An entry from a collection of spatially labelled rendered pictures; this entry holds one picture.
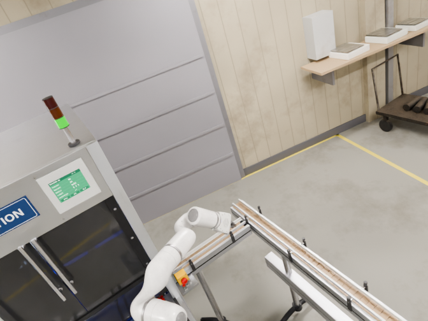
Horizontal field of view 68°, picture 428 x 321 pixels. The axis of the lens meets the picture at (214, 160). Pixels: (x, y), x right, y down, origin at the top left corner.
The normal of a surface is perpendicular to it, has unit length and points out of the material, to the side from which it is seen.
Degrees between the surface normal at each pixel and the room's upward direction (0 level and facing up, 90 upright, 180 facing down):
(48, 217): 90
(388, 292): 0
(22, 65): 90
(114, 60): 90
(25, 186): 90
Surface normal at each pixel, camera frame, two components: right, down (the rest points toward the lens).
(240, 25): 0.32, 0.42
